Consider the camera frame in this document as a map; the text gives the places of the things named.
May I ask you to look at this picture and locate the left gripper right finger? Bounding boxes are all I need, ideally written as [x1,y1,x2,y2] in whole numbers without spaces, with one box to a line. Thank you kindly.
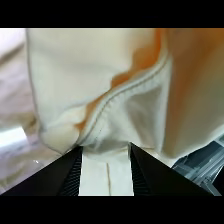
[128,142,215,197]

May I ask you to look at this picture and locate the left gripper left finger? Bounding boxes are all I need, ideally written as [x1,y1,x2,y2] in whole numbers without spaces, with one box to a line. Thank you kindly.
[0,145,84,197]

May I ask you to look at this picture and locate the cream shirt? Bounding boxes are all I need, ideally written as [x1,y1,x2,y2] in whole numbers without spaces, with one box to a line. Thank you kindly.
[25,27,224,197]

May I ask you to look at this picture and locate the silver frame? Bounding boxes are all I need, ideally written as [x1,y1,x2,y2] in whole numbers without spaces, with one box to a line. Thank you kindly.
[172,133,224,197]

